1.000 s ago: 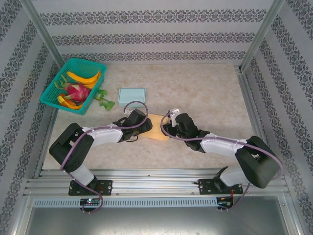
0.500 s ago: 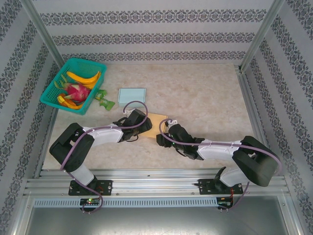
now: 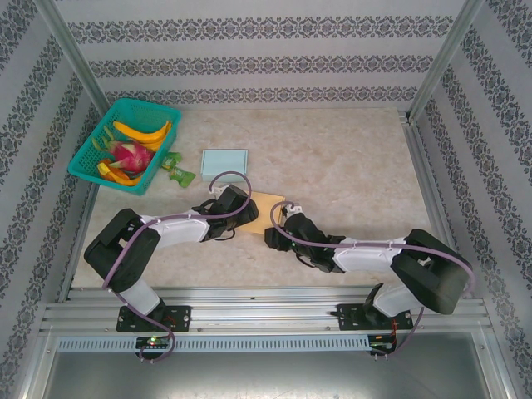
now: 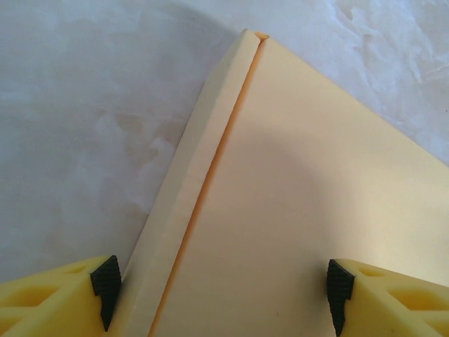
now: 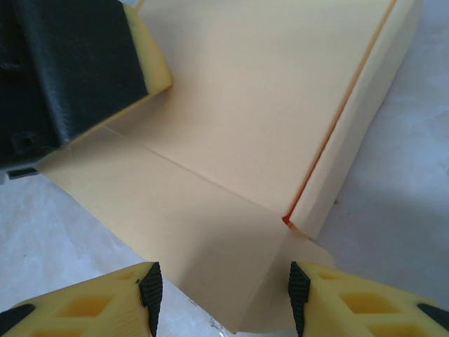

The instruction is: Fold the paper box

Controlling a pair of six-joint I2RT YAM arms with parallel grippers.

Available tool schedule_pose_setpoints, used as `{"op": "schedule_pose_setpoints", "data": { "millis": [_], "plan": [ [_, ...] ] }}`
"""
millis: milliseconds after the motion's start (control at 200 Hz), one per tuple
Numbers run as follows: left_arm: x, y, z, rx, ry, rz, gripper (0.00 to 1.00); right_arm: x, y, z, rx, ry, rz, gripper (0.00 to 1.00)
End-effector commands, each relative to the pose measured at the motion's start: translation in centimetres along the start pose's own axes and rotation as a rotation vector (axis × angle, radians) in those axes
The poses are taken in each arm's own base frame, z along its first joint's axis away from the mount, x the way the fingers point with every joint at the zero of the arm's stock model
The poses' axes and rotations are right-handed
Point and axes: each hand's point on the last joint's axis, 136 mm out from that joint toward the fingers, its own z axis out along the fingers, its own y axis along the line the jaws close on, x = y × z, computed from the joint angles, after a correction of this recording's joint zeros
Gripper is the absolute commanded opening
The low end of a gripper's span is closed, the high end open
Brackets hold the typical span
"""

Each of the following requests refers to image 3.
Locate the orange paper box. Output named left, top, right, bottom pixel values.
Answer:
left=239, top=190, right=287, bottom=238

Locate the light teal paper box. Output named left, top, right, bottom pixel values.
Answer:
left=200, top=149, right=249, bottom=183

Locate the green snack packet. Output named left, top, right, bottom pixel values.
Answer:
left=168, top=165, right=197, bottom=188
left=160, top=151, right=184, bottom=170

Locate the yellow banana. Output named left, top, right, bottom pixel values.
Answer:
left=112, top=120, right=173, bottom=143
left=139, top=133, right=172, bottom=153

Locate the pink dragon fruit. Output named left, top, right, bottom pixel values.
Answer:
left=91, top=126, right=156, bottom=174

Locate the yellow orange fruit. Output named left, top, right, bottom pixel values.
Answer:
left=96, top=159, right=146, bottom=187

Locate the right controller board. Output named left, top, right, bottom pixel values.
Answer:
left=371, top=333, right=398, bottom=352

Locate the controller board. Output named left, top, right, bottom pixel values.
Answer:
left=371, top=333, right=398, bottom=352
left=135, top=336, right=171, bottom=349

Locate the grey metal shelf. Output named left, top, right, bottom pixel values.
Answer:
left=24, top=332, right=516, bottom=399

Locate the teal plastic basket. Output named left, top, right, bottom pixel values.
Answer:
left=67, top=97, right=183, bottom=196

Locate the left controller board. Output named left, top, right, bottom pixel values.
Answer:
left=135, top=336, right=171, bottom=349

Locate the aluminium front rail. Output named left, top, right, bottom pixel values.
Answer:
left=39, top=285, right=495, bottom=334

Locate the grey slotted cable duct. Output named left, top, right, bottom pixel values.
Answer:
left=56, top=335, right=371, bottom=353

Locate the aluminium side rail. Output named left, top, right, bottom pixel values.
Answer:
left=405, top=111, right=473, bottom=300
left=57, top=185, right=101, bottom=303

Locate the aluminium frame post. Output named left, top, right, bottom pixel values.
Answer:
left=35, top=0, right=112, bottom=116
left=406, top=0, right=485, bottom=121

